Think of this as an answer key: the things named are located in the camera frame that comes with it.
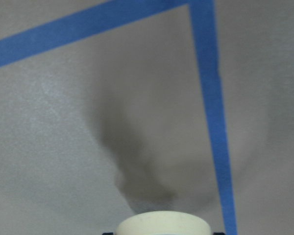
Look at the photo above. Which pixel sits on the blue tape line left vertical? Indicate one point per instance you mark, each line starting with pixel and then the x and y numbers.
pixel 205 38

